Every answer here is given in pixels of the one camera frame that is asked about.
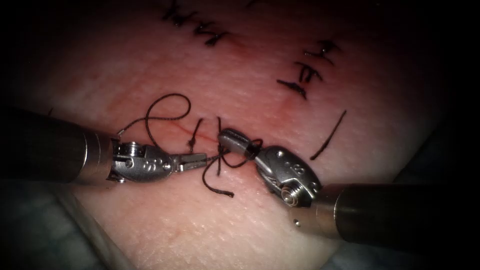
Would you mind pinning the black stitching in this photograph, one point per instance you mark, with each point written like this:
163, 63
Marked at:
305, 73
204, 30
195, 135

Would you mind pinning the cut-off black thread piece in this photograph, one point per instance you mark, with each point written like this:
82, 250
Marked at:
330, 137

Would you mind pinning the left arm needle driver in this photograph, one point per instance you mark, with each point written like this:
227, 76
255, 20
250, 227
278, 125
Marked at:
146, 165

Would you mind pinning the blue-green cloth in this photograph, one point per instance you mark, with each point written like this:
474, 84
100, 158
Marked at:
367, 260
41, 225

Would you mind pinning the right arm needle driver jaw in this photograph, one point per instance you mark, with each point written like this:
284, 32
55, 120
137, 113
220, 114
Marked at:
236, 140

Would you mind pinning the right arm needle driver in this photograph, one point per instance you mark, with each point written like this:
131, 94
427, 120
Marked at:
288, 172

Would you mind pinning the dark left arm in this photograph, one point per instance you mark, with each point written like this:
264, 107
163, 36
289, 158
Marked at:
45, 146

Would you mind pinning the tissue pad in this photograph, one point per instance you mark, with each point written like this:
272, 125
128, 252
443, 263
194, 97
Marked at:
232, 75

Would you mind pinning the left arm needle driver jaw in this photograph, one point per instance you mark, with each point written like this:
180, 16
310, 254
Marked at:
189, 166
193, 157

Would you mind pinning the dark right arm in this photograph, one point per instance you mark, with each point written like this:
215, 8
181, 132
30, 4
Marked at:
375, 215

